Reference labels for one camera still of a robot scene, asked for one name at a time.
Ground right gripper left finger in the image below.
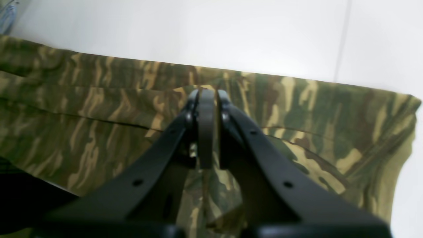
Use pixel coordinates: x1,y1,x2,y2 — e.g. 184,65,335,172
33,89,215,238

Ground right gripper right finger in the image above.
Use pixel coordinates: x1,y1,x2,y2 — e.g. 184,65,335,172
217,90,392,238

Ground camouflage t-shirt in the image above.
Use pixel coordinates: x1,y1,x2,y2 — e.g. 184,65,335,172
0,35,422,238

